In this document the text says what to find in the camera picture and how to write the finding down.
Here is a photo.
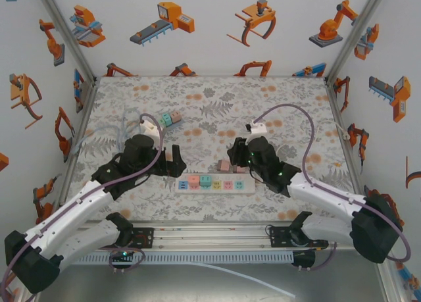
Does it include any aluminium frame leg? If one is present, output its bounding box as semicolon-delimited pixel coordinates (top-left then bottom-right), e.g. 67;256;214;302
378;262;406;302

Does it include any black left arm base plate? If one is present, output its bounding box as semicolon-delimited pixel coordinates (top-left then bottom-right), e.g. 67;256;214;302
130;227;155;249

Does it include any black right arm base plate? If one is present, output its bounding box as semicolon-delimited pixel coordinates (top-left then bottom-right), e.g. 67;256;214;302
268;226;330;250

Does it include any floral patterned table cover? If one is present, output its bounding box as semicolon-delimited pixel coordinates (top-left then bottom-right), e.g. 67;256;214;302
61;75;368;222

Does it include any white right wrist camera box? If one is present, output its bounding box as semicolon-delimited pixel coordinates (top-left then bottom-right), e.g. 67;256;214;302
245;121;268;135

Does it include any black connector box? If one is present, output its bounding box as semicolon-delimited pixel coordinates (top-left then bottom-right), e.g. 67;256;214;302
291;251;316;269

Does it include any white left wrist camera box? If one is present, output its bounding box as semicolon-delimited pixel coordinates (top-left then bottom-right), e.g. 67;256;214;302
139;120;159;135

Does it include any aluminium table edge rail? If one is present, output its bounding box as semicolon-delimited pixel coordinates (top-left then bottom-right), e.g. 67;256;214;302
61;220;355;252

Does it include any aluminium corner post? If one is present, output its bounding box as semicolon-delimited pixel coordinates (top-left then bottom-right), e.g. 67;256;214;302
32;0;99;82
324;0;392;81

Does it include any small circuit board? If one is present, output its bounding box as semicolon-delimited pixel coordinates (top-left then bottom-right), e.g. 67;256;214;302
110;249;136;263

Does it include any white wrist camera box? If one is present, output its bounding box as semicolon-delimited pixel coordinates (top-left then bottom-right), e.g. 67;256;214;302
139;120;159;135
245;121;268;135

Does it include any grey-blue power strip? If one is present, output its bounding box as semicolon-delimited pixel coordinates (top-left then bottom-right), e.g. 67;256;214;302
162;117;186;134

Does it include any slotted grey cable duct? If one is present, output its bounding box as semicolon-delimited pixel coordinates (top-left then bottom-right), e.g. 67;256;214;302
70;252;295;264

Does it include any white power strip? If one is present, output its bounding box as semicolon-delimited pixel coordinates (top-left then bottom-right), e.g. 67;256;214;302
174;174;257;195

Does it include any grey metal shelf plate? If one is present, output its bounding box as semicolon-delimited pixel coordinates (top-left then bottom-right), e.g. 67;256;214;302
36;263;387;302

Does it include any white plastic tube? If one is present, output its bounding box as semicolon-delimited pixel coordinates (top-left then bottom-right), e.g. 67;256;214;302
190;262;297;298

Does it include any aluminium side rail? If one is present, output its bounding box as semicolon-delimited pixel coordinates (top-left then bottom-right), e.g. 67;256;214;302
54;78;101;217
324;77;369;197

